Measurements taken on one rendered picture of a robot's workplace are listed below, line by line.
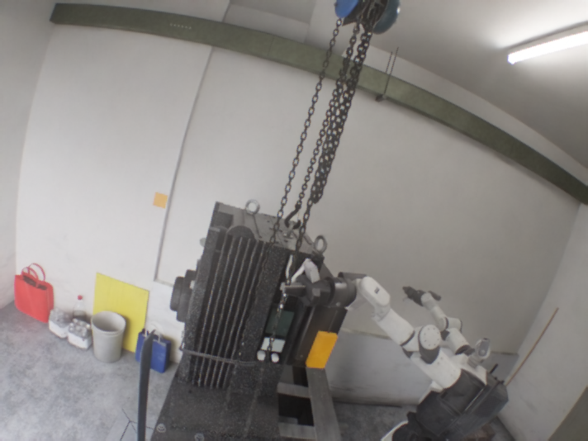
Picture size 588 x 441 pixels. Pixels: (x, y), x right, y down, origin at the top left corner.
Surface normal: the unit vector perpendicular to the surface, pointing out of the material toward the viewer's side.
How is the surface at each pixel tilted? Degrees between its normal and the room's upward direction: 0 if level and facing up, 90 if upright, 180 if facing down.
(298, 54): 90
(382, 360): 90
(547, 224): 90
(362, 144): 90
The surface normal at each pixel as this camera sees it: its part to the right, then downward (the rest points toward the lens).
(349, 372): 0.06, 0.22
